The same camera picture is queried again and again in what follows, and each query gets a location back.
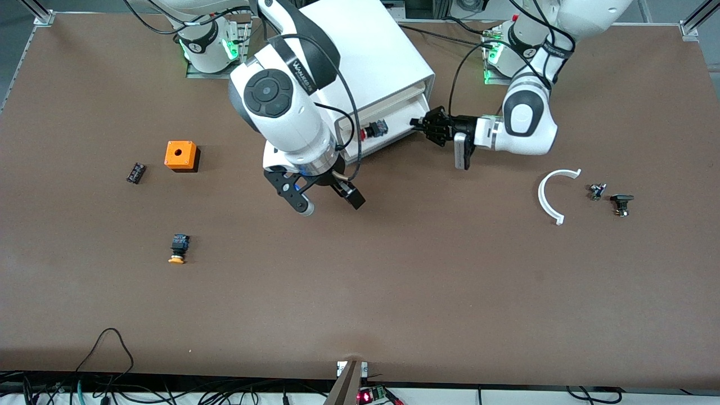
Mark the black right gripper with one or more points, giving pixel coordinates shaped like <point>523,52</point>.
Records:
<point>325,179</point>

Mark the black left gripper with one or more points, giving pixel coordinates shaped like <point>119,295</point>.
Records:
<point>464,124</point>

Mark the white plastic drawer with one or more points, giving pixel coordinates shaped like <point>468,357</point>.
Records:
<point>399,126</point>
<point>394,100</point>

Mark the red push button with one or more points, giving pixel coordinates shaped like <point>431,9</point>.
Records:
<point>376,130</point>

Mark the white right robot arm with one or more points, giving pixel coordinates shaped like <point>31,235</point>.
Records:
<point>281,112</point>

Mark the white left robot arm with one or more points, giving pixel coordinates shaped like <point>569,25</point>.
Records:
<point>529,124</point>

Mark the white drawer cabinet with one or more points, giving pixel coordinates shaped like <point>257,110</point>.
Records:
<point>371,50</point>

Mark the yellow push button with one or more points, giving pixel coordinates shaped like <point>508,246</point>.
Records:
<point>179,247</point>

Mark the white curved plastic arc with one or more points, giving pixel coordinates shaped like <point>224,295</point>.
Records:
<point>543,197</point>

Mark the orange box with hole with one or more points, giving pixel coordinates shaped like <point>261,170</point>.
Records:
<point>181,154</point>

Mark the small grey metal part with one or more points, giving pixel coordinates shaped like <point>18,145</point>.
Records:
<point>597,191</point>

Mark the circuit board with red light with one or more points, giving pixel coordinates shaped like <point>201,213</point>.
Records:
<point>372,395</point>

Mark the small black contact block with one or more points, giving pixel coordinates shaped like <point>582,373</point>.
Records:
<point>136,172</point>

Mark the small black knob part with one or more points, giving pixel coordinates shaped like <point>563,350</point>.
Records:
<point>621,201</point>

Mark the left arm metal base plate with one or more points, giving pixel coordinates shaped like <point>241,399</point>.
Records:
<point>490,79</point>

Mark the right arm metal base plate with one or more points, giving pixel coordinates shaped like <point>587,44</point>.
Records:
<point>194,72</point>

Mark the brown camera mount post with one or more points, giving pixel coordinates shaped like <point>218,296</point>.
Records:
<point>346,388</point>

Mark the aluminium frame profile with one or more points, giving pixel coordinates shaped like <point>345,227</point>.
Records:
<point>694,22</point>
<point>44,17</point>

